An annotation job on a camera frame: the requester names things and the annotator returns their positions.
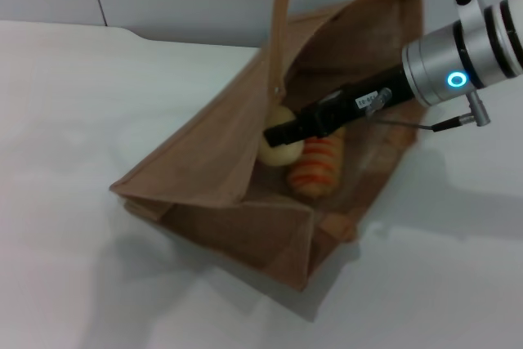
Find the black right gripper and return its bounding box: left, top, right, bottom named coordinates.
left=263, top=65, right=414, bottom=149

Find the round beige egg yolk pastry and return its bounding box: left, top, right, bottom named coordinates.
left=259, top=105, right=306, bottom=168

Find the orange striped bread roll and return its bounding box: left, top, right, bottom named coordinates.
left=285, top=126, right=348, bottom=200

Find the brown jute tote bag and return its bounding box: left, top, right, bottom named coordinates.
left=109, top=0, right=427, bottom=293

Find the right arm plug and cable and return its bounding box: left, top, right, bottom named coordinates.
left=374, top=90, right=494, bottom=134

